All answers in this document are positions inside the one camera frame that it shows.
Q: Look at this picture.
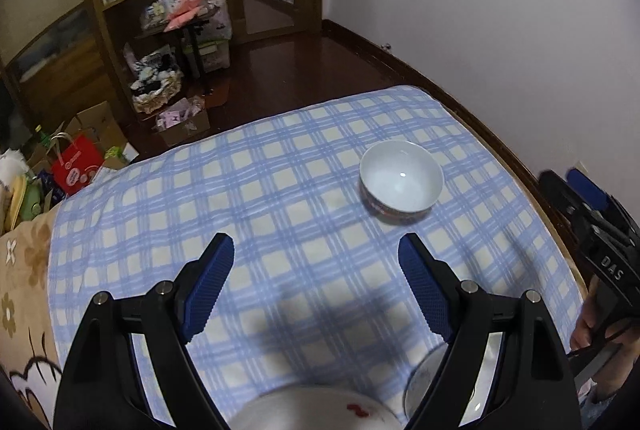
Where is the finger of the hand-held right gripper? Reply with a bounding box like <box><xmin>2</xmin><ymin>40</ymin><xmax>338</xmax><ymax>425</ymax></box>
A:
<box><xmin>566</xmin><ymin>166</ymin><xmax>634</xmax><ymax>227</ymax></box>
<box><xmin>537</xmin><ymin>169</ymin><xmax>585</xmax><ymax>237</ymax></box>

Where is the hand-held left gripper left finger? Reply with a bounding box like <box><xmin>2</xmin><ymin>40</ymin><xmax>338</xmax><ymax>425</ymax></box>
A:
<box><xmin>52</xmin><ymin>232</ymin><xmax>236</xmax><ymax>430</ymax></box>

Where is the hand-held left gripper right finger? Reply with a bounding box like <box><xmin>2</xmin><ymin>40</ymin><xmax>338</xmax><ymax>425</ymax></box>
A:
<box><xmin>397</xmin><ymin>232</ymin><xmax>583</xmax><ymax>430</ymax></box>

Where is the large white bowl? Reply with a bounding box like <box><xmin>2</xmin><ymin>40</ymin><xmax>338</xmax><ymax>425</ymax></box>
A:
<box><xmin>402</xmin><ymin>344</ymin><xmax>503</xmax><ymax>430</ymax></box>

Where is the small red patterned bowl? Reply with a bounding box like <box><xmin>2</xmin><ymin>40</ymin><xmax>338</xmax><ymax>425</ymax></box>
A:
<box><xmin>359</xmin><ymin>141</ymin><xmax>445</xmax><ymax>225</ymax></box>

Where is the white cherry-print plate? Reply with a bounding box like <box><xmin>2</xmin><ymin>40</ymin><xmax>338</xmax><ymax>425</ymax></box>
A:
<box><xmin>227</xmin><ymin>385</ymin><xmax>401</xmax><ymax>430</ymax></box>

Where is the person's right hand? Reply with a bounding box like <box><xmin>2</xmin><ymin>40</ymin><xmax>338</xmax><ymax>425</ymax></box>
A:
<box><xmin>570</xmin><ymin>294</ymin><xmax>632</xmax><ymax>388</ymax></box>

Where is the blue checkered cloth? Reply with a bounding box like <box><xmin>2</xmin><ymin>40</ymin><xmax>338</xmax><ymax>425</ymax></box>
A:
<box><xmin>47</xmin><ymin>86</ymin><xmax>586</xmax><ymax>430</ymax></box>

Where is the person's blue clothing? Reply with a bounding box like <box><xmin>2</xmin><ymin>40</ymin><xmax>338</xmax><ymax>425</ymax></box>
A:
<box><xmin>580</xmin><ymin>385</ymin><xmax>626</xmax><ymax>430</ymax></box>

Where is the box of pink packets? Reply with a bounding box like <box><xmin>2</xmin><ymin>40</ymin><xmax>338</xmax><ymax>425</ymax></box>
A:
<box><xmin>152</xmin><ymin>96</ymin><xmax>211</xmax><ymax>148</ymax></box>

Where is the red paper bag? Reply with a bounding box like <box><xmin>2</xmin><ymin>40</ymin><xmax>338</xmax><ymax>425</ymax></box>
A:
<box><xmin>51</xmin><ymin>132</ymin><xmax>108</xmax><ymax>197</ymax></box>

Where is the green plush toy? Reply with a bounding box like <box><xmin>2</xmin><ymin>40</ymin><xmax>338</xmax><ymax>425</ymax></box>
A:
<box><xmin>19</xmin><ymin>186</ymin><xmax>44</xmax><ymax>219</ymax></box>

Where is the woven basket of clutter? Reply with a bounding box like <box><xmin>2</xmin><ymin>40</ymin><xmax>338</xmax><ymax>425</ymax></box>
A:
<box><xmin>129</xmin><ymin>52</ymin><xmax>183</xmax><ymax>115</ymax></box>

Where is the cardboard box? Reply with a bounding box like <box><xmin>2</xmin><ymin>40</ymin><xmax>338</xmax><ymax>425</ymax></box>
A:
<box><xmin>75</xmin><ymin>101</ymin><xmax>130</xmax><ymax>161</ymax></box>

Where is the white-haired plush doll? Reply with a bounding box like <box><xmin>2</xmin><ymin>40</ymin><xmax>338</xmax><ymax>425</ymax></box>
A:
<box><xmin>0</xmin><ymin>150</ymin><xmax>31</xmax><ymax>231</ymax></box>

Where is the clear plastic storage box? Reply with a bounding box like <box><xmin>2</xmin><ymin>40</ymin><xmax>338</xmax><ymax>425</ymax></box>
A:
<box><xmin>192</xmin><ymin>7</ymin><xmax>233</xmax><ymax>73</ymax></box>

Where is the cluttered side table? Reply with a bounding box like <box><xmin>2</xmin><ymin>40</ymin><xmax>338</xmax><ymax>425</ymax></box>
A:
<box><xmin>135</xmin><ymin>2</ymin><xmax>221</xmax><ymax>80</ymax></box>

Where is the pink cloth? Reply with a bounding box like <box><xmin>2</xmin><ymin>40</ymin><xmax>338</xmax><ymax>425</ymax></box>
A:
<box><xmin>164</xmin><ymin>2</ymin><xmax>206</xmax><ymax>32</ymax></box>

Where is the wooden wardrobe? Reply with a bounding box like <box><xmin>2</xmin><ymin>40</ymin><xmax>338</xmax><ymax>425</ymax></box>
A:
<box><xmin>0</xmin><ymin>0</ymin><xmax>206</xmax><ymax>131</ymax></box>

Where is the black cable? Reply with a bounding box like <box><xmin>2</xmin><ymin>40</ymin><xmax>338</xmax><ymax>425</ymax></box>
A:
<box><xmin>566</xmin><ymin>320</ymin><xmax>633</xmax><ymax>359</ymax></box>

